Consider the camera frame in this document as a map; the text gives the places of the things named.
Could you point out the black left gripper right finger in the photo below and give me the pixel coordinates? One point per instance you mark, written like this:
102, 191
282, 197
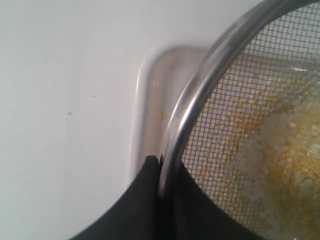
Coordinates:
198, 218

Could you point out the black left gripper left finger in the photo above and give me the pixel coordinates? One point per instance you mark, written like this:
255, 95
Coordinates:
133, 216

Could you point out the yellow and white grains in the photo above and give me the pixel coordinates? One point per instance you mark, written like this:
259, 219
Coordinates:
256, 154

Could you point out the round stainless steel sieve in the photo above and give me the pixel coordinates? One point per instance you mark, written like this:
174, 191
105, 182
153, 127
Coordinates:
277, 38

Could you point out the white plastic tray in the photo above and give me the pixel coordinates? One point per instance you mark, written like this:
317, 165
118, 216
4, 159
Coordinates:
161, 78

